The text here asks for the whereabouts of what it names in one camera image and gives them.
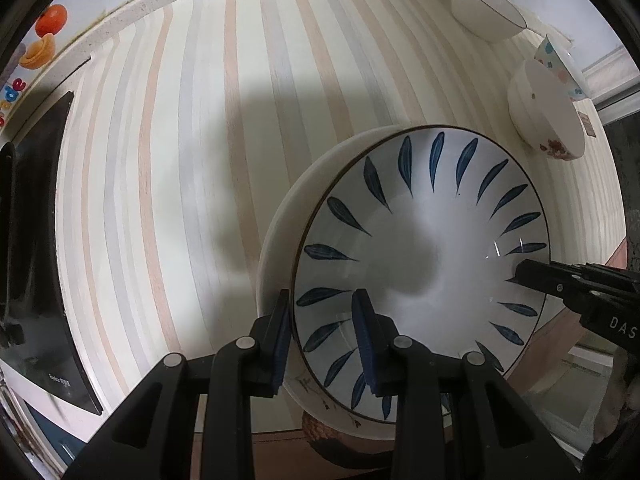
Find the brown textured object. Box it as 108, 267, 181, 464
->
301, 409, 351, 447

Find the white bowl with dark rim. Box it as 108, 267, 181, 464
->
450, 0, 528, 43

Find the white plate with blue leaves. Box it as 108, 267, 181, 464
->
256, 125, 551, 423

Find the colourful patterned paper cup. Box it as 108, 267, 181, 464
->
534, 34, 589, 103

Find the black induction cooktop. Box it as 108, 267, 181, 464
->
0, 90, 104, 416

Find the white bowl with floral print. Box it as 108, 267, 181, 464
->
507, 59, 587, 161

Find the striped table mat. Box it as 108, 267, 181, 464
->
52, 0, 628, 436

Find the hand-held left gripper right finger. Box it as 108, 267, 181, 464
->
351, 289, 576, 480

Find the person's right hand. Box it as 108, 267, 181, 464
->
594, 345, 640, 443

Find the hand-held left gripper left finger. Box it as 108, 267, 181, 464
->
95, 289, 292, 480

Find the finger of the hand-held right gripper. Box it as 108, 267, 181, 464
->
510, 259, 640, 302

